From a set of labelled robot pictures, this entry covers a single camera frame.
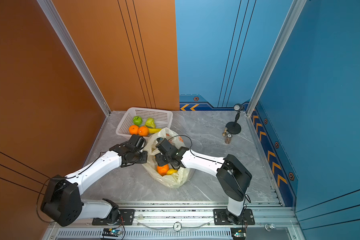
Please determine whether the yellowish translucent plastic bag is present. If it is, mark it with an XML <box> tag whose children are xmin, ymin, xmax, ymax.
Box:
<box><xmin>143</xmin><ymin>128</ymin><xmax>195</xmax><ymax>189</ymax></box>

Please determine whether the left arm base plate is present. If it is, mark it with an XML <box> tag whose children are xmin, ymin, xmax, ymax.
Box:
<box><xmin>92</xmin><ymin>209</ymin><xmax>135</xmax><ymax>226</ymax></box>

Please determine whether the right circuit board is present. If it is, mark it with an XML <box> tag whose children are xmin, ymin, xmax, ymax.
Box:
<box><xmin>230</xmin><ymin>228</ymin><xmax>247</xmax><ymax>240</ymax></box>

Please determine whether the aluminium corner post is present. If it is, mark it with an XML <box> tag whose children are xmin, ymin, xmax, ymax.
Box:
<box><xmin>246</xmin><ymin>0</ymin><xmax>307</xmax><ymax>118</ymax></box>
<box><xmin>37</xmin><ymin>0</ymin><xmax>111</xmax><ymax>117</ymax></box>

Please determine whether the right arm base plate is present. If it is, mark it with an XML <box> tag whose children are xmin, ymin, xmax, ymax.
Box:
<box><xmin>213</xmin><ymin>209</ymin><xmax>255</xmax><ymax>226</ymax></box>

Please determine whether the right aluminium corner post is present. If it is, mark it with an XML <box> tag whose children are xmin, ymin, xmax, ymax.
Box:
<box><xmin>246</xmin><ymin>0</ymin><xmax>307</xmax><ymax>118</ymax></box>

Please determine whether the black round-base lamp stand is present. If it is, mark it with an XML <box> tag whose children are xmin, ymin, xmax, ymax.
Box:
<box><xmin>226</xmin><ymin>104</ymin><xmax>244</xmax><ymax>135</ymax></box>

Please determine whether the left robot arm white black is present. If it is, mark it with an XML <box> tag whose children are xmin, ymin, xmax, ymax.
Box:
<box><xmin>37</xmin><ymin>135</ymin><xmax>148</xmax><ymax>227</ymax></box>

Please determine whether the brown patterned cylinder can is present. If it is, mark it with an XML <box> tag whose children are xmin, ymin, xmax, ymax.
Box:
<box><xmin>225</xmin><ymin>134</ymin><xmax>233</xmax><ymax>144</ymax></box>

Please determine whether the yellow banana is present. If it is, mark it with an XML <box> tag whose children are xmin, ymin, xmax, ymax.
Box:
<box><xmin>149</xmin><ymin>128</ymin><xmax>162</xmax><ymax>134</ymax></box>

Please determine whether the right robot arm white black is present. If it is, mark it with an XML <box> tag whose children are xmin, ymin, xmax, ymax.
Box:
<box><xmin>155</xmin><ymin>138</ymin><xmax>253</xmax><ymax>225</ymax></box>

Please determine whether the white perforated plastic basket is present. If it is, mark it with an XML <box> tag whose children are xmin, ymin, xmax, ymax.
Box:
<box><xmin>116</xmin><ymin>108</ymin><xmax>173</xmax><ymax>139</ymax></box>

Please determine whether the yellow lemon fruit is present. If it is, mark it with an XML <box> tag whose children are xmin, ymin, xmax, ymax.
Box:
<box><xmin>166</xmin><ymin>169</ymin><xmax>178</xmax><ymax>176</ymax></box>

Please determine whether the left aluminium corner post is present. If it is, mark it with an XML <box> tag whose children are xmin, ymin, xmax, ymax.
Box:
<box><xmin>37</xmin><ymin>0</ymin><xmax>111</xmax><ymax>117</ymax></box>

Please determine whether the left green circuit board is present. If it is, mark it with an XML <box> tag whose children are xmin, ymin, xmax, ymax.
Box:
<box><xmin>101</xmin><ymin>228</ymin><xmax>124</xmax><ymax>240</ymax></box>

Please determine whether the orange fruit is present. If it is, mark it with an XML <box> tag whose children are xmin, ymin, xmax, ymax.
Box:
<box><xmin>138</xmin><ymin>126</ymin><xmax>150</xmax><ymax>137</ymax></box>
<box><xmin>157</xmin><ymin>165</ymin><xmax>170</xmax><ymax>176</ymax></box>
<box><xmin>129</xmin><ymin>125</ymin><xmax>140</xmax><ymax>135</ymax></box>

